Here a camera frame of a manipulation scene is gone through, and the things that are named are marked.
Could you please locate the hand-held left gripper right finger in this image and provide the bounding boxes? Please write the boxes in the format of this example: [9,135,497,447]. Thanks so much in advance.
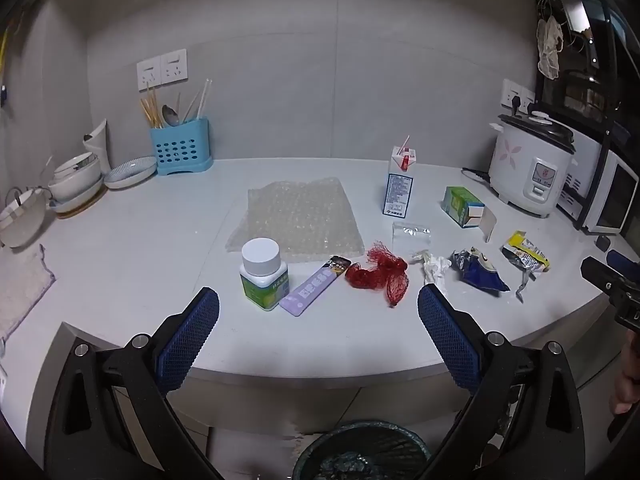
[417,283,586,480]

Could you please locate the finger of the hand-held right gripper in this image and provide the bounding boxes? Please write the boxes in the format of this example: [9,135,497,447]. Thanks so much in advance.
[606,249,640,281]
[581,256,627,302]

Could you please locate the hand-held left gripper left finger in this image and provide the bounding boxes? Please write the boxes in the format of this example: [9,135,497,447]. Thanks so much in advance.
[44,286,226,480]

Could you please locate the white tissue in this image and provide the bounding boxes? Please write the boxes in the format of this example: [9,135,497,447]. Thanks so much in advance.
[411,250,453,295]

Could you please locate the blue snack wrapper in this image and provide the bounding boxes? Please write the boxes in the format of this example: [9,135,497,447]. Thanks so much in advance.
[450,247,511,296]

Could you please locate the yellow snack wrapper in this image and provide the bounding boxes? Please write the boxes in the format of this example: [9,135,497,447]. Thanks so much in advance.
[501,230,551,303]

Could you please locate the white green pill bottle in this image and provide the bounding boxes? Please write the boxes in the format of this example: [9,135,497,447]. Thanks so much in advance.
[239,238,291,312]

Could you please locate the red mesh net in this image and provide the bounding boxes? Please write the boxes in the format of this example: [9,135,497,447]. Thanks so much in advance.
[346,241,411,308]

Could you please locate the clear plastic bag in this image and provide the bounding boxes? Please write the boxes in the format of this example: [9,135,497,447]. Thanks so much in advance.
[391,221,432,251]

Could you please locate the purple packet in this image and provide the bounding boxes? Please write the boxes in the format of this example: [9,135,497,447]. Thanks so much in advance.
[279,255,352,317]

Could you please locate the green cardboard box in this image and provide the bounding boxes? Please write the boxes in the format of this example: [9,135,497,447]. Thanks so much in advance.
[441,186,498,243]

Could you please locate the dark mesh trash basket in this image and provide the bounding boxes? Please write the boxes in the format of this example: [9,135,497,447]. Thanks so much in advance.
[292,420,432,480]

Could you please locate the white blue milk carton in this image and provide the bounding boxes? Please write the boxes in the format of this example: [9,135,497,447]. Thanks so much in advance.
[384,145,417,219]

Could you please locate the bubble wrap sheet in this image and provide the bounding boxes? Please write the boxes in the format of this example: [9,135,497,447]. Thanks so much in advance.
[223,176,366,263]

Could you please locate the person's right hand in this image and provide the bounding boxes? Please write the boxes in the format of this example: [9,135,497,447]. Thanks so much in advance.
[612,335,640,415]

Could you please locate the white microwave oven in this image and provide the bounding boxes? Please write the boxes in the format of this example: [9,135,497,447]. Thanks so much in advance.
[557,132,640,235]

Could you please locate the white rice cooker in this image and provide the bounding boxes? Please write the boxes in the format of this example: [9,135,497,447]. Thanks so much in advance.
[487,110,576,218]

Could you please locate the black metal rack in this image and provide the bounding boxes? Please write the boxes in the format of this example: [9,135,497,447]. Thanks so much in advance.
[534,0,640,231]

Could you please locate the wooden board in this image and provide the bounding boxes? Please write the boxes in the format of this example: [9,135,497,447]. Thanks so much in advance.
[50,191,108,219]

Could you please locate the white dish cloth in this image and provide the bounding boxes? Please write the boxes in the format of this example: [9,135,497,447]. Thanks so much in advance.
[0,244,57,341]

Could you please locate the blue patterned plate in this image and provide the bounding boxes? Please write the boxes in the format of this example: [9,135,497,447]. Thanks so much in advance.
[104,156,158,190]

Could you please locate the large white bowl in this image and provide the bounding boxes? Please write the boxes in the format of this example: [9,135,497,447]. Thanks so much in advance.
[48,165,106,202]

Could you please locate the blue utensil holder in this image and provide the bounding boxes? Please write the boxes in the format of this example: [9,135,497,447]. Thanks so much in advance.
[150,117,214,177]

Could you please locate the small white bowl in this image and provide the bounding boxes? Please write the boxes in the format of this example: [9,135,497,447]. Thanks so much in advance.
[53,152,101,181]

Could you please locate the white pitcher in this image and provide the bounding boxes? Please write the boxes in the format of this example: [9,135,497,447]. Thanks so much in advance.
[82,119,112,176]

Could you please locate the hanging white mesh cloth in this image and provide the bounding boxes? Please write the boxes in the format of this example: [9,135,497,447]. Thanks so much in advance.
[537,15,564,79]

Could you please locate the bundle of wooden chopsticks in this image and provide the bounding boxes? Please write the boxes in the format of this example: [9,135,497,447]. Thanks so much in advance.
[140,82,166,129]

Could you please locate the white chopsticks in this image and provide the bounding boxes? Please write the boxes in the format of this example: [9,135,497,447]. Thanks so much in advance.
[182,78,212,123]

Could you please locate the kitchen cleaver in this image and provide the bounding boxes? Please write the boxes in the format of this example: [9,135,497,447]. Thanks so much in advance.
[557,0,601,68]

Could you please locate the white double wall socket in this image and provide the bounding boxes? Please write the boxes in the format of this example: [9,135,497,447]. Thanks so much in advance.
[501,78,536,111]

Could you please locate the white pot with handle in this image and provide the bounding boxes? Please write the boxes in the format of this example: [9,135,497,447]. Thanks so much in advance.
[0,186,51,248]

